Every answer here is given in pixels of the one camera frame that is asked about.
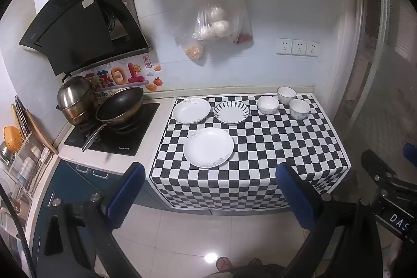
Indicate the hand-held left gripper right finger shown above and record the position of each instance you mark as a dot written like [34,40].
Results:
[292,196]

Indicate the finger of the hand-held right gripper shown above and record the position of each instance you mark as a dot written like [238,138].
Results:
[378,164]
[411,152]

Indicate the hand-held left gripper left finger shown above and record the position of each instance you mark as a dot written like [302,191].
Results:
[127,188]

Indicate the white bowl blue dots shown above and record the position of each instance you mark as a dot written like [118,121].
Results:
[299,108]

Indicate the white bowl dark rim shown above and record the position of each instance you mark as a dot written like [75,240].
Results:
[267,104]
[286,95]

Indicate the black gas stove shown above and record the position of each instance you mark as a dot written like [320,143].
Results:
[130,138]

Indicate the black white checkered tablecloth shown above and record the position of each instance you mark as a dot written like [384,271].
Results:
[260,151]

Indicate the person's foot in slipper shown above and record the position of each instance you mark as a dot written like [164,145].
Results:
[224,264]
[255,262]

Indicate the black wok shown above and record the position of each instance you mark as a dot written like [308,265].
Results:
[120,103]

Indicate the glass sliding door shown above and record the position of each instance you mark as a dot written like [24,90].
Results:
[381,69]

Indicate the large white plate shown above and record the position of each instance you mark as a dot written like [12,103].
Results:
[208,147]

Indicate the white plate floral edge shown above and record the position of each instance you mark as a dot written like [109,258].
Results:
[191,110]

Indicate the wooden cutting board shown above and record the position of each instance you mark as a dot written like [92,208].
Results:
[42,133]

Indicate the white plate black striped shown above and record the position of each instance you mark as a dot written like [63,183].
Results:
[231,112]

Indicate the steel steamer pot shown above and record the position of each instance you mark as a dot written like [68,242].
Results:
[75,95]

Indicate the orange plastic basket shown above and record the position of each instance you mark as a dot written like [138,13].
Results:
[13,136]

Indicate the plastic bag orange contents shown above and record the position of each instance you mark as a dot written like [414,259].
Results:
[194,50]

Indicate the black range hood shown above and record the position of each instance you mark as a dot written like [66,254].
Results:
[75,27]

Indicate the plastic bag red contents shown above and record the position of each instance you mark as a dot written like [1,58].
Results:
[245,33]

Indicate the plastic bag white buns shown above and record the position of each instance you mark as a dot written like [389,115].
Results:
[213,20]

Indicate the colourful wall sticker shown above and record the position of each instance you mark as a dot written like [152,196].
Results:
[130,72]

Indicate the white wall socket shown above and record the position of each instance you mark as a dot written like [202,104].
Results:
[313,49]
[284,46]
[299,47]

